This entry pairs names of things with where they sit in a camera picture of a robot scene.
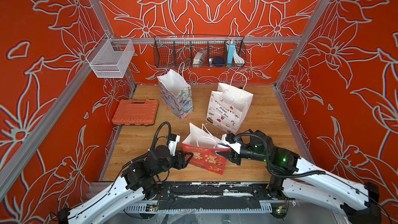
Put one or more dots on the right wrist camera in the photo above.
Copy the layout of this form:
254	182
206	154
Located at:
229	140

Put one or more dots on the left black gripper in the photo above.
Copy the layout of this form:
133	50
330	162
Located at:
184	163

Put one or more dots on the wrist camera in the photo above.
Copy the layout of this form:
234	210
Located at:
229	140
172	143

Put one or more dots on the white slotted cable duct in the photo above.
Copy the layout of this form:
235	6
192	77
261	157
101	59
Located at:
152	208

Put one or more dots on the light blue box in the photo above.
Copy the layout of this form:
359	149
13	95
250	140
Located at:
231	50

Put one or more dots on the black wire wall basket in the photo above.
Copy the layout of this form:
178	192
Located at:
171	50

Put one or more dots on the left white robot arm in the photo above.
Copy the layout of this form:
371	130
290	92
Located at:
136	182

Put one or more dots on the colourful patterned paper bag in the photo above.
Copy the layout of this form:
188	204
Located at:
176	93

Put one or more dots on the white happy day paper bag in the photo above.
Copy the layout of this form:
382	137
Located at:
228	106

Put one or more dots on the orange plastic tool case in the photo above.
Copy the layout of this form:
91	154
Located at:
136	112

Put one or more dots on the white wire mesh basket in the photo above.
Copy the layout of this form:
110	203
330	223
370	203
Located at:
111	58

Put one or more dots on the silver packet in basket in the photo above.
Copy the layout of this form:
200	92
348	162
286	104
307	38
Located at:
199	59

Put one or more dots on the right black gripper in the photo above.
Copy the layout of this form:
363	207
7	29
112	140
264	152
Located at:
233	157

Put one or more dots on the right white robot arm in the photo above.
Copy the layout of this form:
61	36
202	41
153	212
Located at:
296	178

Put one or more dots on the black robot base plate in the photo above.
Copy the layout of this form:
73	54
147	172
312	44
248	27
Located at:
215	194

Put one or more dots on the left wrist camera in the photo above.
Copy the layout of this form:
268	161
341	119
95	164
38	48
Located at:
172	143

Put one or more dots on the red RICH paper bag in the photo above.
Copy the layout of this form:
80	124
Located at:
204	147

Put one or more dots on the dark blue round object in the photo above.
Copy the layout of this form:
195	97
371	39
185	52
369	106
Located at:
218	61

